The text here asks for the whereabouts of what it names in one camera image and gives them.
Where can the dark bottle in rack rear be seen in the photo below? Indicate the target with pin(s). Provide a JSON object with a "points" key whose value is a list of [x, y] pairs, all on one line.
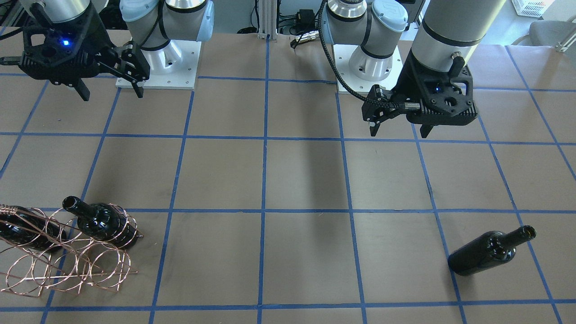
{"points": [[29, 229]]}

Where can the dark bottle in rack front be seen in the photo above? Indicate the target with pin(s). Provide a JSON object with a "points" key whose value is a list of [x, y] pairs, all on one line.
{"points": [[102, 222]]}

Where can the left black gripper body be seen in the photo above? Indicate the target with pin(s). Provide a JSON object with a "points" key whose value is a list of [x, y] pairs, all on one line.
{"points": [[407, 82]]}

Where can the grey chair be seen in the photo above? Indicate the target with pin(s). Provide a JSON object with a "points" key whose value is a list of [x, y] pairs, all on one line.
{"points": [[560, 35]]}

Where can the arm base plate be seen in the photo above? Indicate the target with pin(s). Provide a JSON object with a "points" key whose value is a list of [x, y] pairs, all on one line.
{"points": [[174, 67], [361, 72]]}

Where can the dark wine bottle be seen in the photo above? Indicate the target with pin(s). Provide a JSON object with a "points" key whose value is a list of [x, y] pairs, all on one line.
{"points": [[491, 249]]}

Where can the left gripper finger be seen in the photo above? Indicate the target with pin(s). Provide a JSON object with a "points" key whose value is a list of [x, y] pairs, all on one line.
{"points": [[378, 108], [425, 130]]}

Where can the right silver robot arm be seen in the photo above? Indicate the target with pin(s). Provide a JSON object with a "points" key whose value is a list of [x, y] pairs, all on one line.
{"points": [[154, 23]]}

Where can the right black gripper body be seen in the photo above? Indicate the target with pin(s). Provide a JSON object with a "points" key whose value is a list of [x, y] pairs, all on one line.
{"points": [[100, 41]]}

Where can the white plastic basket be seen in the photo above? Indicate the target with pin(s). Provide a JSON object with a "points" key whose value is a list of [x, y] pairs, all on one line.
{"points": [[531, 8]]}

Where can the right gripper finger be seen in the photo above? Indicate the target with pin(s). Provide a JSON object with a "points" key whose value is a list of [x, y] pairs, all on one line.
{"points": [[126, 62], [80, 87]]}

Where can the aluminium frame post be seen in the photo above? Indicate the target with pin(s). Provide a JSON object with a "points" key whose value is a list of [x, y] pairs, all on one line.
{"points": [[268, 19]]}

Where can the dark bottle in rack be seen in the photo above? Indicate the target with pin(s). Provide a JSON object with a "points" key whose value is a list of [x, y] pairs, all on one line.
{"points": [[102, 222], [29, 229]]}

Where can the copper wire wine rack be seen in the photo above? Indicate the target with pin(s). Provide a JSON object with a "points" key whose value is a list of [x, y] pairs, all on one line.
{"points": [[80, 262]]}

